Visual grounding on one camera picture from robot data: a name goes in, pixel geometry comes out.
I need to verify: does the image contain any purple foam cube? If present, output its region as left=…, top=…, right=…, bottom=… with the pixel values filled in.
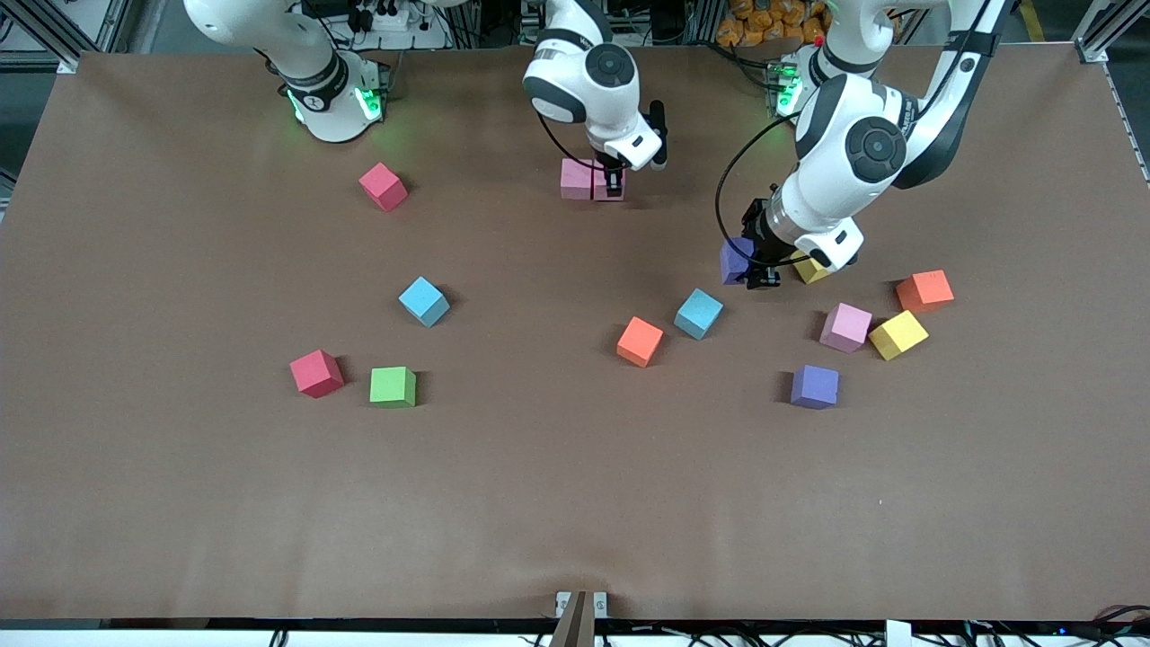
left=791, top=364, right=841, bottom=411
left=720, top=236, right=757, bottom=286

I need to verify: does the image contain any blue foam cube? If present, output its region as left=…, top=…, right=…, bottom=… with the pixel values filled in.
left=398, top=276, right=452, bottom=329
left=674, top=288, right=725, bottom=341

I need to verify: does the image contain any orange foam cube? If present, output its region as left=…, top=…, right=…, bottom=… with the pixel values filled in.
left=616, top=316, right=665, bottom=368
left=896, top=270, right=955, bottom=315

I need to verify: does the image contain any bag of orange objects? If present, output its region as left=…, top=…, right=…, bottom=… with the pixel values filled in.
left=716, top=0, right=832, bottom=48

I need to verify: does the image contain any red foam cube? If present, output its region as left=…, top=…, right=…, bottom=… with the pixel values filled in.
left=289, top=349, right=346, bottom=399
left=358, top=162, right=410, bottom=214

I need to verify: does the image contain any white power strip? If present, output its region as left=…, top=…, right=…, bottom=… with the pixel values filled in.
left=346, top=0, right=450, bottom=50

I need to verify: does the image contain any brown paper table cover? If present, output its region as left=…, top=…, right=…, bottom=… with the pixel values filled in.
left=0, top=45, right=1150, bottom=621

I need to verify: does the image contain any green foam cube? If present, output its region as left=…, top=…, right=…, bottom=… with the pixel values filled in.
left=369, top=366, right=418, bottom=409

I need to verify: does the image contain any metal mounting bracket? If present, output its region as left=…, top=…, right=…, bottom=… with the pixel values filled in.
left=555, top=590, right=609, bottom=619

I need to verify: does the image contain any aluminium frame profile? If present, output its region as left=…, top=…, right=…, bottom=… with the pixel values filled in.
left=0, top=0, right=136, bottom=75
left=1074, top=0, right=1150, bottom=64

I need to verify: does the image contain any grey camera pole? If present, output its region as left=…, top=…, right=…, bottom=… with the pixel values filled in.
left=550, top=591, right=590, bottom=647

